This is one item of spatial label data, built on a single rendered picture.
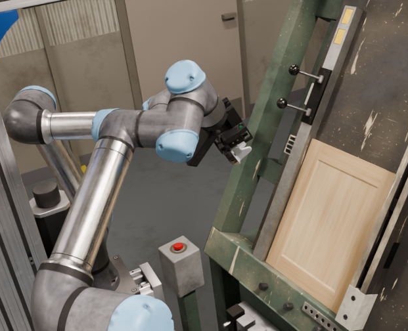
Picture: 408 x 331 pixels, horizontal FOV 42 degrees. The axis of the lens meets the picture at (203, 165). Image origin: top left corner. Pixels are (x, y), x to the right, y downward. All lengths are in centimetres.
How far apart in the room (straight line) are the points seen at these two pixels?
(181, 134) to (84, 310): 36
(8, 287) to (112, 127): 45
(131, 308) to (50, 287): 15
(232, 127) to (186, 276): 98
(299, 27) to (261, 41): 305
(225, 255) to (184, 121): 117
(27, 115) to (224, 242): 98
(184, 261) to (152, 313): 118
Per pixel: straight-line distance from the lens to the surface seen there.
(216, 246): 216
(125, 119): 105
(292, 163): 192
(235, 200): 212
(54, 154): 166
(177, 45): 467
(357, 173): 178
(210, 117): 111
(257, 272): 199
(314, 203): 187
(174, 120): 101
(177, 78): 104
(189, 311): 222
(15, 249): 122
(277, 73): 205
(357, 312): 171
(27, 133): 150
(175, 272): 202
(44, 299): 91
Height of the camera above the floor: 218
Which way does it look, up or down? 29 degrees down
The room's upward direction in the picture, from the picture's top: 7 degrees counter-clockwise
